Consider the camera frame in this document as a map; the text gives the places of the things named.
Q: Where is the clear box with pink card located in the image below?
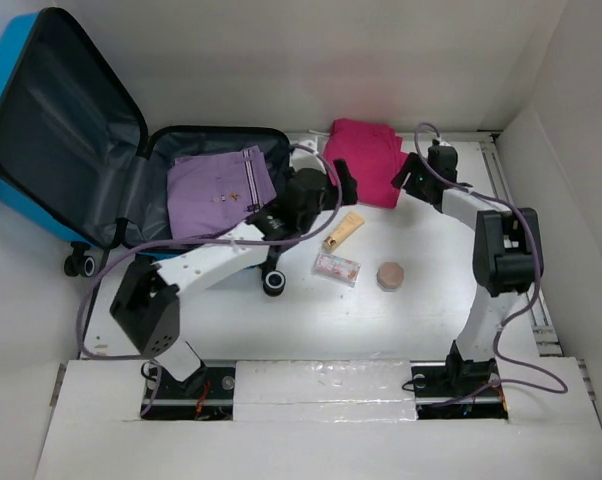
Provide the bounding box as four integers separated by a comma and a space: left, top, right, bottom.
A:
312, 253, 361, 287

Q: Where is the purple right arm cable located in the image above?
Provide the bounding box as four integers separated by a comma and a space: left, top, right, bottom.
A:
413, 122, 570, 409

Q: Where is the round tan cosmetic jar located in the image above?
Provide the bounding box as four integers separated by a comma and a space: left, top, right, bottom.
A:
376, 262, 405, 291

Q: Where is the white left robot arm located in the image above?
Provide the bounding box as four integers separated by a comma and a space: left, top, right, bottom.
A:
110, 159, 358, 397

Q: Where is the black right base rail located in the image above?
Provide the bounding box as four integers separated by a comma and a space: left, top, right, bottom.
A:
402, 362, 508, 421

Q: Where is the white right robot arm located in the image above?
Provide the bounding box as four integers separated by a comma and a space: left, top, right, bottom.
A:
392, 143, 543, 398

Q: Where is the purple garment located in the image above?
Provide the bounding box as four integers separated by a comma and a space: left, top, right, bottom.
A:
167, 146, 276, 239

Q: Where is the beige cosmetic tube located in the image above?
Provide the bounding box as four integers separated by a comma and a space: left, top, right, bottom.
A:
322, 212, 365, 252

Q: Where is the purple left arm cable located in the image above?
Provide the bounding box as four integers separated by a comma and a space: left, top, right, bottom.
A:
74, 142, 345, 416

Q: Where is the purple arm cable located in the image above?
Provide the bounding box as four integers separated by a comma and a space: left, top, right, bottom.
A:
74, 142, 345, 416
413, 122, 570, 409

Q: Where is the blue hard-shell suitcase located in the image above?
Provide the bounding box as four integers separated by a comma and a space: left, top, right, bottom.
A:
0, 8, 291, 276

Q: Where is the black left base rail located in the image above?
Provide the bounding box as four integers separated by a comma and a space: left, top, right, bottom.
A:
140, 363, 236, 422

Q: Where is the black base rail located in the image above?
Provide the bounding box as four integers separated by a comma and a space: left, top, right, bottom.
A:
402, 362, 508, 421
140, 363, 236, 422

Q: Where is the pink garment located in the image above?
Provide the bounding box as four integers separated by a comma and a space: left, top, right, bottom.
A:
324, 118, 407, 209

